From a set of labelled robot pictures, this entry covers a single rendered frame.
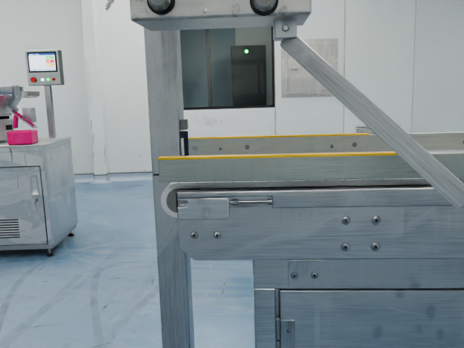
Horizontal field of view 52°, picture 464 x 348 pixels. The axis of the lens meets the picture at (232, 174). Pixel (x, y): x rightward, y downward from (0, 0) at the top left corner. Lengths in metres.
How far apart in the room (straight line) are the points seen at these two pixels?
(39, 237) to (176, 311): 2.45
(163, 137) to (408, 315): 0.53
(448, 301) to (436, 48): 5.74
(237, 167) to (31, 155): 2.74
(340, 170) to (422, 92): 5.74
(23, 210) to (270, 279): 2.79
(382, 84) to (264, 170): 5.58
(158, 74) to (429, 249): 0.56
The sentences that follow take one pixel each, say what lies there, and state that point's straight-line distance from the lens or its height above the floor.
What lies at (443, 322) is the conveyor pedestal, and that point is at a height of 0.71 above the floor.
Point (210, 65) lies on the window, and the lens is 5.88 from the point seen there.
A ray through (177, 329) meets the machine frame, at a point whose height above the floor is 0.58.
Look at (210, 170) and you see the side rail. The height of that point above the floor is 0.96.
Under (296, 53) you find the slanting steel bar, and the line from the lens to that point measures 0.63.
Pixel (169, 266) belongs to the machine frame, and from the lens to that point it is 0.99.
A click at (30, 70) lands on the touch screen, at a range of 3.68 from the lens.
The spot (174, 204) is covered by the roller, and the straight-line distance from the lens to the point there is 0.66.
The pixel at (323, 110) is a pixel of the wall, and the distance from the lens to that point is 6.00.
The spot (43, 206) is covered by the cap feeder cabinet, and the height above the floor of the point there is 0.36.
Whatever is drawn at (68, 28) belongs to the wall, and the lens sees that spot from 6.18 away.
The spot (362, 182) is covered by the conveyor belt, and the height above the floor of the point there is 0.93.
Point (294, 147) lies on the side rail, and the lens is 0.90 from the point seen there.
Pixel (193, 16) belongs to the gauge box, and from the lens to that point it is 0.60.
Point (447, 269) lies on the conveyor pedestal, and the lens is 0.76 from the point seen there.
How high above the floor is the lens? 1.06
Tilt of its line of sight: 10 degrees down
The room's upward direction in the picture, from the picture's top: 2 degrees counter-clockwise
